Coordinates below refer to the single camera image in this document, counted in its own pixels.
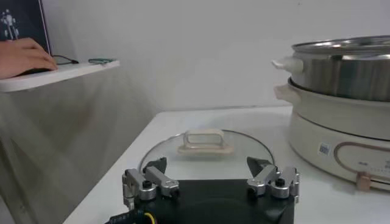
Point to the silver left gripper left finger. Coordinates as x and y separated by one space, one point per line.
158 179

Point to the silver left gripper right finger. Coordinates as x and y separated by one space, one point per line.
265 178

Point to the stainless steel steamer pot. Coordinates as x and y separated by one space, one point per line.
329 121

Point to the stainless steel steamer basket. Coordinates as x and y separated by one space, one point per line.
344 76

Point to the person's bare hand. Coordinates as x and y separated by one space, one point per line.
21 56

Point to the green and white gadget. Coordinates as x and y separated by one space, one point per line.
100 61

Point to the white side table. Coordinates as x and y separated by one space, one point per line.
45 76

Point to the dark computer monitor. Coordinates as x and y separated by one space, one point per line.
24 21

